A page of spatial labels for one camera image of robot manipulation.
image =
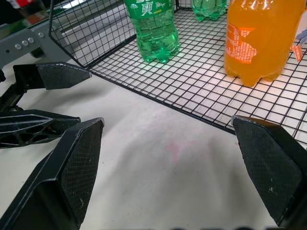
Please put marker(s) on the white blue snack packet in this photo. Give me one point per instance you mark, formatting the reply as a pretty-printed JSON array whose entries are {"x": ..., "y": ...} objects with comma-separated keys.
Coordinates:
[{"x": 302, "y": 28}]

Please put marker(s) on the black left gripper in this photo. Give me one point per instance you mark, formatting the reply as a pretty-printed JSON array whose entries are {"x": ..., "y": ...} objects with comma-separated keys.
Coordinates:
[{"x": 9, "y": 98}]

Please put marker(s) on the red label cola bottle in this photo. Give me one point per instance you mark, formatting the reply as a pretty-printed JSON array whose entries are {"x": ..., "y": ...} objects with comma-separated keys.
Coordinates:
[{"x": 21, "y": 3}]

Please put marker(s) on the orange soda bottle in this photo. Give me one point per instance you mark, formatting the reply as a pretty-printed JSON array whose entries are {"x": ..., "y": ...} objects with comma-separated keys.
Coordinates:
[{"x": 263, "y": 48}]

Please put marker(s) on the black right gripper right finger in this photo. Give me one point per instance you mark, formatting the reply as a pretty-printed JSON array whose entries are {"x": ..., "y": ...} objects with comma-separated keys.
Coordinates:
[{"x": 268, "y": 163}]

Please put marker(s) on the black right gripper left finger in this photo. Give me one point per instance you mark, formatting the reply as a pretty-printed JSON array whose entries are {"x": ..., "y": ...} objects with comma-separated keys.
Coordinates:
[{"x": 72, "y": 172}]

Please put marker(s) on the green soda bottle with label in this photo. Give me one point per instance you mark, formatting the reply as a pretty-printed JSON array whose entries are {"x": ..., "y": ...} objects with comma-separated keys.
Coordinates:
[{"x": 153, "y": 36}]

